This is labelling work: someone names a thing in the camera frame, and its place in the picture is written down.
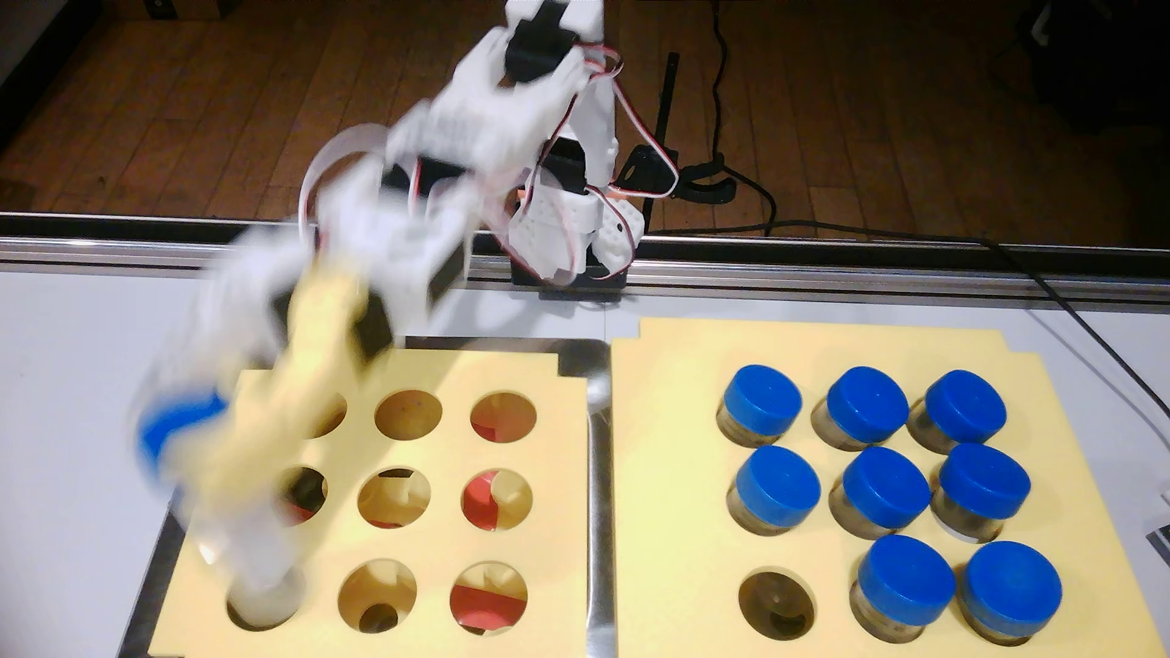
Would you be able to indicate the large yellow foam rack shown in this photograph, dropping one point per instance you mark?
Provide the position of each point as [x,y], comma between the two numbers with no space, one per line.
[676,475]

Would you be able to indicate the aluminium table rail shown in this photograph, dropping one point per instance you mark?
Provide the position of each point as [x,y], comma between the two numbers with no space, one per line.
[823,270]

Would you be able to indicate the blue capped clear test tube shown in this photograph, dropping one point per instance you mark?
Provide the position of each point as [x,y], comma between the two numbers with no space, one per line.
[885,484]
[760,400]
[866,400]
[905,578]
[169,425]
[1010,585]
[983,480]
[777,484]
[964,404]

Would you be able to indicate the black clamp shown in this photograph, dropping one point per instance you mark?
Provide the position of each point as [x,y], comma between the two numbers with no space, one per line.
[713,187]

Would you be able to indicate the white perforated board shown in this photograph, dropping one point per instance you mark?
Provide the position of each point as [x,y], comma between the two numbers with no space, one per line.
[544,228]

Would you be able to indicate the small grey object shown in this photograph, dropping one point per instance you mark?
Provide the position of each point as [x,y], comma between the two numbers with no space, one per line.
[1163,539]

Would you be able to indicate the white gripper with motor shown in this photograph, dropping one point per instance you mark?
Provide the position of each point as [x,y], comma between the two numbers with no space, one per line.
[304,359]

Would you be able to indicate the metal tray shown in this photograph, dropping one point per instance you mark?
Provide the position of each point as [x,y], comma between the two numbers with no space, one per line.
[599,512]

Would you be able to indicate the yellow foam rack in tray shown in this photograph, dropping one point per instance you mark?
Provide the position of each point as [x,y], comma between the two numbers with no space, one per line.
[559,548]

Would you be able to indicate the dark bulky object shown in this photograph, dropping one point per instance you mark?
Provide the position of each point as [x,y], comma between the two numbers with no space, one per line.
[1097,64]

